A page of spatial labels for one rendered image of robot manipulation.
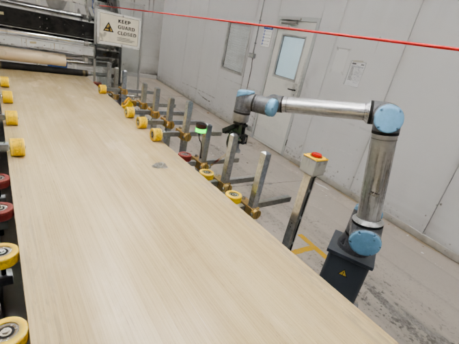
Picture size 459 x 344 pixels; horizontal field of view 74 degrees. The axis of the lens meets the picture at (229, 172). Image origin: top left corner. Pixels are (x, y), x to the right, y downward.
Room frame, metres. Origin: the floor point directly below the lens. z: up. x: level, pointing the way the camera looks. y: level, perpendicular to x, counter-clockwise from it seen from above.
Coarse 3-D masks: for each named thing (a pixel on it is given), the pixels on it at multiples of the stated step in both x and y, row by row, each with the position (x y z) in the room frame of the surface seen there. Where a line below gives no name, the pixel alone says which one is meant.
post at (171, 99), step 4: (168, 100) 2.08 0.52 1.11; (172, 100) 2.07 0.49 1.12; (168, 104) 2.08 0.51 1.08; (172, 104) 2.08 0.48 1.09; (168, 108) 2.07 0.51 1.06; (172, 108) 2.08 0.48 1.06; (168, 112) 2.07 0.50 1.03; (172, 112) 2.08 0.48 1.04; (168, 116) 2.06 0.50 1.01; (172, 116) 2.08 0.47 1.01; (168, 120) 2.07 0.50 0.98; (168, 128) 2.07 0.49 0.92; (164, 140) 2.08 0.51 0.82; (168, 140) 2.08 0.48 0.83; (168, 144) 2.08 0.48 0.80
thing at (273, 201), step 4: (280, 196) 1.52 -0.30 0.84; (284, 196) 1.53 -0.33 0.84; (288, 196) 1.54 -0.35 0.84; (260, 200) 1.42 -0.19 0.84; (264, 200) 1.43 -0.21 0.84; (268, 200) 1.44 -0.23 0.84; (272, 200) 1.45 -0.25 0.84; (276, 200) 1.46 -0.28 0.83; (280, 200) 1.49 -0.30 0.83; (284, 200) 1.51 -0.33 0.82; (288, 200) 1.53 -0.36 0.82; (236, 204) 1.32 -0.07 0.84; (240, 204) 1.33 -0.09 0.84; (260, 204) 1.39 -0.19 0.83; (264, 204) 1.41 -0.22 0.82; (268, 204) 1.43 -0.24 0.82; (272, 204) 1.45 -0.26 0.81; (244, 208) 1.32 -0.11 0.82
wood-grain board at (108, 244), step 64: (64, 128) 1.68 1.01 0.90; (128, 128) 1.93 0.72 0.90; (64, 192) 1.00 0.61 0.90; (128, 192) 1.11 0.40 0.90; (192, 192) 1.22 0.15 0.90; (64, 256) 0.68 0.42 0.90; (128, 256) 0.73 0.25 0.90; (192, 256) 0.79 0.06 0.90; (256, 256) 0.86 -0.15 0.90; (64, 320) 0.48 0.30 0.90; (128, 320) 0.52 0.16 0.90; (192, 320) 0.56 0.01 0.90; (256, 320) 0.60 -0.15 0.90; (320, 320) 0.64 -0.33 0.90
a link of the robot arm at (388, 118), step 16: (384, 112) 1.36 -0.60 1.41; (400, 112) 1.35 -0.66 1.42; (384, 128) 1.34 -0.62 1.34; (400, 128) 1.38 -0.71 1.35; (384, 144) 1.35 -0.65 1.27; (368, 160) 1.39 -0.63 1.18; (384, 160) 1.34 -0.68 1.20; (368, 176) 1.37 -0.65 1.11; (384, 176) 1.34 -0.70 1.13; (368, 192) 1.35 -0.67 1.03; (384, 192) 1.34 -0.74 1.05; (368, 208) 1.34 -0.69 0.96; (352, 224) 1.37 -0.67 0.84; (368, 224) 1.32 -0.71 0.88; (352, 240) 1.31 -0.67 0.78; (368, 240) 1.29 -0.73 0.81
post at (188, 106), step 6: (186, 102) 1.89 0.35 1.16; (192, 102) 1.89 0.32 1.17; (186, 108) 1.88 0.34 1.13; (192, 108) 1.89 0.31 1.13; (186, 114) 1.87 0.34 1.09; (186, 120) 1.88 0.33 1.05; (186, 126) 1.88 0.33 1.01; (186, 132) 1.88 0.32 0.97; (180, 144) 1.89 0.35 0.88; (186, 144) 1.89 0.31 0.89; (180, 150) 1.88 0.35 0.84
